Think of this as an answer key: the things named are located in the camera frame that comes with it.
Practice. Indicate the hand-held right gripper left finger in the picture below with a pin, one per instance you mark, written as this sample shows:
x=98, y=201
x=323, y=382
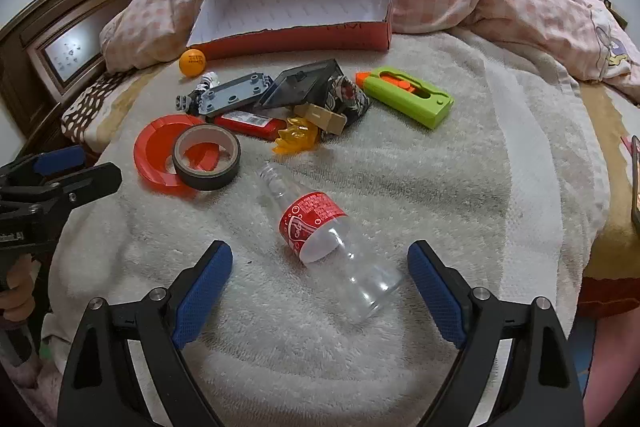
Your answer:
x=205, y=292

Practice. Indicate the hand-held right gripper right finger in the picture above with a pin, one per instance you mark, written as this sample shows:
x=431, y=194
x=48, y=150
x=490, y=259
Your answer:
x=435, y=292

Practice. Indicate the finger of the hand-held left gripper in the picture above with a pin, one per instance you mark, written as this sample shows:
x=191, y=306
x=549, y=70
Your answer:
x=92, y=181
x=57, y=159

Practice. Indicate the black tape roll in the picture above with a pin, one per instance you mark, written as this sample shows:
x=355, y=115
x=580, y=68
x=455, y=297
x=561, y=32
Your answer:
x=200, y=179

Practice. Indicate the clear bottle with red label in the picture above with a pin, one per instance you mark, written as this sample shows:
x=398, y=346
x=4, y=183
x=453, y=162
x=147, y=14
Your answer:
x=310, y=222

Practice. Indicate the orange ping-pong ball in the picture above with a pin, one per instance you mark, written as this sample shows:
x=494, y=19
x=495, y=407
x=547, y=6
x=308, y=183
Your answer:
x=192, y=63

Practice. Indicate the red tube with label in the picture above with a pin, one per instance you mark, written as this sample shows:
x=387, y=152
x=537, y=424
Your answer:
x=245, y=122

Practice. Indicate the grey studded plastic plate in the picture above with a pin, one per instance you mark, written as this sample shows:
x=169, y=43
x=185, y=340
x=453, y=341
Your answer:
x=235, y=94

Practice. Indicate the orange plastic gear piece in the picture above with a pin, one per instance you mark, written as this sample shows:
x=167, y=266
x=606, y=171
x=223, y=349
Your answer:
x=295, y=141

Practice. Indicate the green toy utility knife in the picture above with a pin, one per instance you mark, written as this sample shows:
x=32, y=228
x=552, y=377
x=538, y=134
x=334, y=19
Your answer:
x=415, y=99

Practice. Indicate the notched wooden block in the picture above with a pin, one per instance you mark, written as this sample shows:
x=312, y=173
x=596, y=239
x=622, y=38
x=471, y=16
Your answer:
x=325, y=119

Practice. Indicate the dark snack wrapper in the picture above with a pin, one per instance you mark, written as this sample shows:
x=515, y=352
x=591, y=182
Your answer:
x=350, y=99

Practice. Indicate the dark transparent plastic case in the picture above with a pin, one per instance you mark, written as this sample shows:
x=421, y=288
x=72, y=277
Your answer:
x=295, y=84

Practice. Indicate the person's left hand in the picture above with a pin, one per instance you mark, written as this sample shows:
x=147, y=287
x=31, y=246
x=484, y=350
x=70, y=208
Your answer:
x=15, y=289

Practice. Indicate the frosted headboard panel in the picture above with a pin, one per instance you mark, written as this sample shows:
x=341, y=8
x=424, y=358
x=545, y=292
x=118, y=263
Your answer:
x=75, y=47

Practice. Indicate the white fluffy towel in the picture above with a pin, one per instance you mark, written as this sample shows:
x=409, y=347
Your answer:
x=425, y=167

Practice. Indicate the person's left leg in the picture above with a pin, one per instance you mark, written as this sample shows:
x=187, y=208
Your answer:
x=30, y=402

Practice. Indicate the person's leg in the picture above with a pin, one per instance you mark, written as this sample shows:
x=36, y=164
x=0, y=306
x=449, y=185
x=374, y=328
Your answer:
x=617, y=372
x=30, y=402

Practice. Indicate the person's right leg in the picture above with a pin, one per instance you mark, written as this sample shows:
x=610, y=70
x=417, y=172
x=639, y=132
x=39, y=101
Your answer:
x=617, y=372

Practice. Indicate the wooden bedside shelf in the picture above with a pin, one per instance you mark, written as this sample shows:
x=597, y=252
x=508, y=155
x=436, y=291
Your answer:
x=607, y=7

